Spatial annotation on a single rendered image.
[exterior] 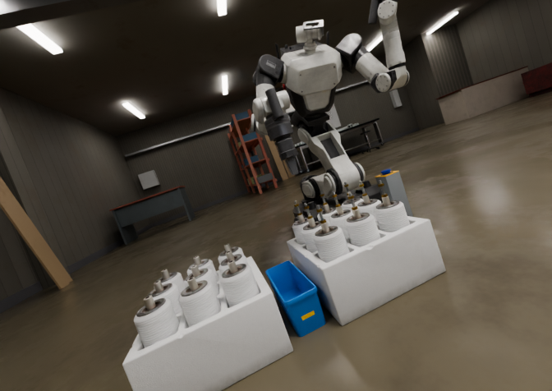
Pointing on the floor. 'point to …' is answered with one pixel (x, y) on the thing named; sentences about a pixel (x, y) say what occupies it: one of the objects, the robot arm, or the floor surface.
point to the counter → (483, 96)
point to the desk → (173, 199)
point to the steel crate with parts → (538, 80)
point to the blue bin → (296, 297)
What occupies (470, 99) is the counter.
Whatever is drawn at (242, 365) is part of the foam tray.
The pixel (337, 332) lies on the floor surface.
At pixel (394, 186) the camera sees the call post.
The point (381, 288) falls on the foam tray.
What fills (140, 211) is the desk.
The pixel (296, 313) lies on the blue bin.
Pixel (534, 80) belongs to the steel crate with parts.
